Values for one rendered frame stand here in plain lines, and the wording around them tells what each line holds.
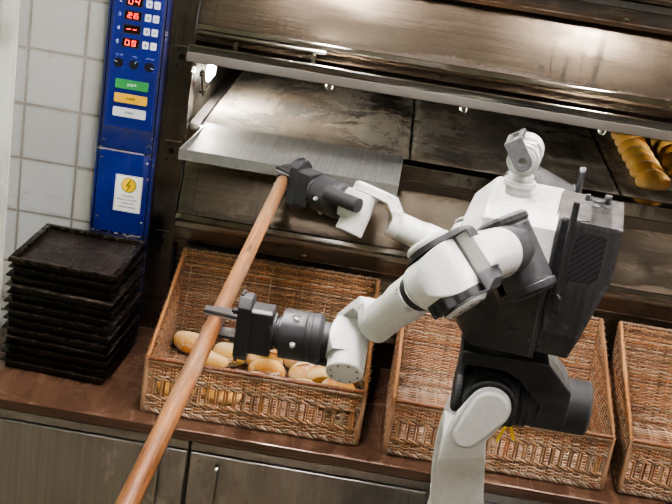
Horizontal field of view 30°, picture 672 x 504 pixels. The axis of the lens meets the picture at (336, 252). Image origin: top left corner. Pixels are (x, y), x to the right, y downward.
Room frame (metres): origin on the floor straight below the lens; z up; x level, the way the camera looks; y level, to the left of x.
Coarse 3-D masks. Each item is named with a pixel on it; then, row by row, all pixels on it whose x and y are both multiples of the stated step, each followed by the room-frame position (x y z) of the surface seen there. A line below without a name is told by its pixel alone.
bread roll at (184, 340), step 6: (174, 336) 3.12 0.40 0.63; (180, 336) 3.11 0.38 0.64; (186, 336) 3.10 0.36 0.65; (192, 336) 3.11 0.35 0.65; (174, 342) 3.12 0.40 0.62; (180, 342) 3.10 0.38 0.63; (186, 342) 3.10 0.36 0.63; (192, 342) 3.10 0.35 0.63; (180, 348) 3.10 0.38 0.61; (186, 348) 3.09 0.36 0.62
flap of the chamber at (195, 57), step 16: (208, 64) 3.11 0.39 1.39; (224, 64) 3.11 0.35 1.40; (240, 64) 3.11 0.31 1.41; (256, 64) 3.11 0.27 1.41; (304, 80) 3.11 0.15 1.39; (320, 80) 3.11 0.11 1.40; (336, 80) 3.11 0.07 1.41; (352, 80) 3.11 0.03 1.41; (400, 96) 3.10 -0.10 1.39; (416, 96) 3.10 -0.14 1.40; (432, 96) 3.10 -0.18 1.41; (448, 96) 3.10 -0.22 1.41; (496, 112) 3.10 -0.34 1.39; (512, 112) 3.10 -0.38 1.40; (528, 112) 3.10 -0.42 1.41; (544, 112) 3.10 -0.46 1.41; (592, 128) 3.09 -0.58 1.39; (608, 128) 3.09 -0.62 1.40; (624, 128) 3.09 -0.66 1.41; (640, 128) 3.09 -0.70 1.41
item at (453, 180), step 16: (192, 128) 3.27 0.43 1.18; (400, 176) 3.25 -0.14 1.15; (416, 176) 3.25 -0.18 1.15; (432, 176) 3.25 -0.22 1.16; (448, 176) 3.25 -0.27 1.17; (464, 176) 3.24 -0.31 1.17; (480, 176) 3.25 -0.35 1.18; (496, 176) 3.28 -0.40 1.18; (592, 192) 3.27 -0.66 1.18; (624, 208) 3.23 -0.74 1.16; (640, 208) 3.23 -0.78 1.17; (656, 208) 3.23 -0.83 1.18
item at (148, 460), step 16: (272, 192) 2.74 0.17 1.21; (272, 208) 2.63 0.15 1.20; (256, 224) 2.51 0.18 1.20; (256, 240) 2.42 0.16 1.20; (240, 256) 2.31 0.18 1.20; (240, 272) 2.23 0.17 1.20; (224, 288) 2.14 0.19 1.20; (224, 304) 2.07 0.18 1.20; (208, 320) 1.99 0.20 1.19; (224, 320) 2.03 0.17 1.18; (208, 336) 1.93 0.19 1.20; (192, 352) 1.86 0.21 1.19; (208, 352) 1.88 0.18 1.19; (192, 368) 1.80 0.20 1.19; (176, 384) 1.74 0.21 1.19; (192, 384) 1.76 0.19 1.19; (176, 400) 1.69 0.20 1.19; (160, 416) 1.63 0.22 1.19; (176, 416) 1.65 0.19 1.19; (160, 432) 1.58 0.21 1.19; (144, 448) 1.54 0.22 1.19; (160, 448) 1.55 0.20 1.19; (144, 464) 1.49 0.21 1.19; (128, 480) 1.45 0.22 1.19; (144, 480) 1.46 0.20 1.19; (128, 496) 1.41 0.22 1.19
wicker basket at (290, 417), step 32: (192, 256) 3.22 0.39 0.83; (224, 256) 3.23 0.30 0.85; (192, 288) 3.20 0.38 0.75; (256, 288) 3.21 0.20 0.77; (288, 288) 3.21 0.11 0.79; (320, 288) 3.22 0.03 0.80; (352, 288) 3.22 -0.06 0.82; (160, 320) 2.91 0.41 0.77; (192, 320) 3.18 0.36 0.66; (160, 352) 2.95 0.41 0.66; (224, 384) 2.77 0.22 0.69; (256, 384) 2.77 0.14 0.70; (288, 384) 2.76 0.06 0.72; (320, 384) 2.76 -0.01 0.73; (192, 416) 2.76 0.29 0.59; (224, 416) 2.77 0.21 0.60; (256, 416) 2.77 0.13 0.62; (288, 416) 2.77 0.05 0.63; (320, 416) 2.87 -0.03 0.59; (352, 416) 2.77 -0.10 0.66
